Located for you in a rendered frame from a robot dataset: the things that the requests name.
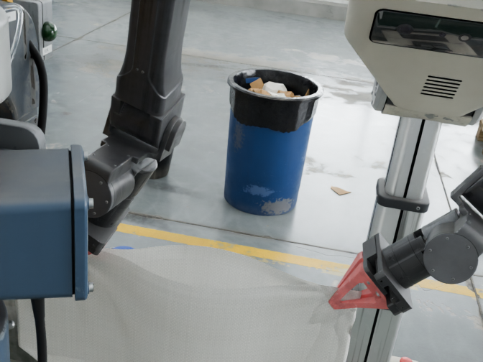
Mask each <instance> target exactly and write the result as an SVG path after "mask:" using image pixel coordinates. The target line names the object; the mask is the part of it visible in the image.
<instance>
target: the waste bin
mask: <svg viewBox="0 0 483 362"><path fill-rule="evenodd" d="M259 78H261V79H262V82H263V83H264V84H265V83H267V82H269V81H270V82H273V83H280V84H283V85H284V86H285V87H286V89H287V91H292V92H293V93H294V96H298V95H300V96H301V97H294V98H289V97H277V96H268V95H264V94H261V93H255V92H253V91H250V90H249V89H250V88H252V87H251V85H250V83H252V82H254V81H256V80H257V79H259ZM227 83H228V84H229V86H230V94H229V102H230V105H231V108H230V118H229V136H228V146H227V155H226V175H225V185H224V197H225V199H226V201H227V202H228V203H229V204H230V205H231V206H233V207H234V208H236V209H238V210H240V211H243V212H245V213H250V214H254V215H266V216H269V215H282V214H285V213H288V212H290V211H291V210H292V209H293V208H294V207H295V206H296V204H297V200H298V193H299V189H300V183H301V179H302V175H303V168H304V164H305V157H306V153H307V149H308V142H309V139H310V135H311V127H312V123H313V117H314V116H315V114H316V110H317V107H318V100H319V98H321V97H322V95H323V92H324V89H323V87H322V85H321V84H320V83H318V82H317V81H315V80H314V79H312V78H309V77H307V76H304V75H301V74H298V73H293V72H290V71H286V70H277V69H269V68H249V69H243V70H238V71H235V72H233V73H232V74H230V75H229V77H228V79H227ZM308 89H309V96H305V94H306V93H307V91H308Z"/></svg>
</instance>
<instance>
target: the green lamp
mask: <svg viewBox="0 0 483 362"><path fill-rule="evenodd" d="M57 34H58V30H57V27H56V26H55V24H54V23H52V22H45V23H44V24H43V26H42V38H43V40H44V41H46V42H51V41H53V40H54V39H55V38H56V37H57Z"/></svg>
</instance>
